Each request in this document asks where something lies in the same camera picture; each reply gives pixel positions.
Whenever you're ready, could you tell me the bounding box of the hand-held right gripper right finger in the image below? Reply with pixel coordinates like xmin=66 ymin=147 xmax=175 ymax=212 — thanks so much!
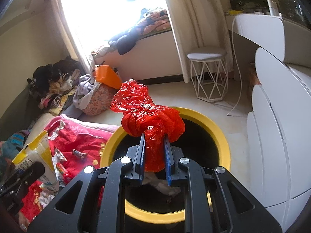
xmin=164 ymin=136 xmax=283 ymax=233

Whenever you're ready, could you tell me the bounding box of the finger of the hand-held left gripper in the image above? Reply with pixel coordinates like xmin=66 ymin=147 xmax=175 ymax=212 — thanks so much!
xmin=23 ymin=161 xmax=46 ymax=184

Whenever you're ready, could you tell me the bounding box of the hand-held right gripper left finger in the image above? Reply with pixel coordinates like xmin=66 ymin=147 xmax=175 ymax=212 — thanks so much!
xmin=27 ymin=132 xmax=146 ymax=233

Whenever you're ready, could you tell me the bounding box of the yellow white carton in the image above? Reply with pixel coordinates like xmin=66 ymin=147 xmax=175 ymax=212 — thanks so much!
xmin=12 ymin=129 xmax=60 ymax=191

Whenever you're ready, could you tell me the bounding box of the white orange wrapper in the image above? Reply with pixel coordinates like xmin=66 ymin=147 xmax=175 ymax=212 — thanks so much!
xmin=146 ymin=172 xmax=183 ymax=197

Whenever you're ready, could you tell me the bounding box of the red plastic bag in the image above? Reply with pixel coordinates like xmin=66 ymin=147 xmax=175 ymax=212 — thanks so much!
xmin=110 ymin=79 xmax=186 ymax=173

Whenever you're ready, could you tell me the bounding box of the yellow rimmed trash bin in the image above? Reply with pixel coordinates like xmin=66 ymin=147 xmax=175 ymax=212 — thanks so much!
xmin=100 ymin=107 xmax=231 ymax=224

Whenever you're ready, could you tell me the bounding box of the red sausage wrapper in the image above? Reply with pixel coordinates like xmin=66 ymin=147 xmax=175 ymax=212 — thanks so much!
xmin=55 ymin=163 xmax=73 ymax=183

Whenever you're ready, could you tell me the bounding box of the silver foil wrapper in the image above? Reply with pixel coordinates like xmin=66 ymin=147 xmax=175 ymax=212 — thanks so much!
xmin=52 ymin=148 xmax=68 ymax=163

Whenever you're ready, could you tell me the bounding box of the colourful crumpled blanket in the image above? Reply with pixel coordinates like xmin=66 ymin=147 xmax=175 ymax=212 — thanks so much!
xmin=0 ymin=130 xmax=31 ymax=168

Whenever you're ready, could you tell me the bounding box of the brown candy wrapper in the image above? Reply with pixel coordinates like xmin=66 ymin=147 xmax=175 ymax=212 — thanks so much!
xmin=72 ymin=149 xmax=89 ymax=159

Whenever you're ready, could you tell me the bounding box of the beige bed sheet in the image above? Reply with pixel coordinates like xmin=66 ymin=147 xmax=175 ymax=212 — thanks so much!
xmin=24 ymin=113 xmax=59 ymax=146

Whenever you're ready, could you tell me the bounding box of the red floral blanket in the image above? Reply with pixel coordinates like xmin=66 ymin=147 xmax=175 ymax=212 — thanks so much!
xmin=15 ymin=114 xmax=122 ymax=231

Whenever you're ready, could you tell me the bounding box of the grey headboard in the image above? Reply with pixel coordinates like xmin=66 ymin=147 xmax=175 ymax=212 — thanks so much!
xmin=0 ymin=87 xmax=39 ymax=141

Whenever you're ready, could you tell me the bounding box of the floral fabric basket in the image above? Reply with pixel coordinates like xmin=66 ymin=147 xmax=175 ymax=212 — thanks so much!
xmin=81 ymin=83 xmax=122 ymax=116

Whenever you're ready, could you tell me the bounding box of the orange bag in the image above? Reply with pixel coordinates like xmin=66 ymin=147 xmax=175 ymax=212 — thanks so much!
xmin=94 ymin=64 xmax=122 ymax=89

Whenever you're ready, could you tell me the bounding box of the lilac grey garment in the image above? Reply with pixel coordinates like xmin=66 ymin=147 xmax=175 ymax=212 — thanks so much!
xmin=72 ymin=74 xmax=100 ymax=110

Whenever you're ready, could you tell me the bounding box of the pile of mixed clothes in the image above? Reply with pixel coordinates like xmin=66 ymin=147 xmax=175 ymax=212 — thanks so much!
xmin=27 ymin=56 xmax=84 ymax=116

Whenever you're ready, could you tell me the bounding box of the white window seat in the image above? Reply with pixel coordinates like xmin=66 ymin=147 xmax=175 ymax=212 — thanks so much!
xmin=93 ymin=28 xmax=185 ymax=83

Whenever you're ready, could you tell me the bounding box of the narrow cream curtain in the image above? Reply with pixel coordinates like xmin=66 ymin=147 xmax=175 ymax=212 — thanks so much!
xmin=50 ymin=0 xmax=95 ymax=78

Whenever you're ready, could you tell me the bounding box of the dark blue jacket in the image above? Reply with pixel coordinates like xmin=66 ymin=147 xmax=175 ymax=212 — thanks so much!
xmin=108 ymin=27 xmax=146 ymax=55

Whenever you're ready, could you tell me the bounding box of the orange patterned quilt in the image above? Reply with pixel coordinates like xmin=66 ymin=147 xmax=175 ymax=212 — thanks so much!
xmin=136 ymin=8 xmax=172 ymax=35

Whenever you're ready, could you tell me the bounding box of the wide cream curtain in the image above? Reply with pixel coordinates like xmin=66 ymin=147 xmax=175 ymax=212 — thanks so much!
xmin=158 ymin=0 xmax=234 ymax=83

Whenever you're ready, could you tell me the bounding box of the white dressing table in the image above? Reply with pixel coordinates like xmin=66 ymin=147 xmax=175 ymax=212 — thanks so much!
xmin=225 ymin=13 xmax=285 ymax=63

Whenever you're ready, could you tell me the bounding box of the dark camouflage bag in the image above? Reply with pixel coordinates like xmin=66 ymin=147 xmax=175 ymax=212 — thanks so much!
xmin=230 ymin=0 xmax=268 ymax=11

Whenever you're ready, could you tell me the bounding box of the white bottle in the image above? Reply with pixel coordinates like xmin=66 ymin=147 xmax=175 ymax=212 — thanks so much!
xmin=267 ymin=0 xmax=279 ymax=17

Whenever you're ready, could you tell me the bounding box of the white wire stool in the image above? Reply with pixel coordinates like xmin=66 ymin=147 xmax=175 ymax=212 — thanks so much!
xmin=187 ymin=46 xmax=229 ymax=102

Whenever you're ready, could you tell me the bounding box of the white cable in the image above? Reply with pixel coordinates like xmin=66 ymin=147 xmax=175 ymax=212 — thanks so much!
xmin=227 ymin=17 xmax=243 ymax=117

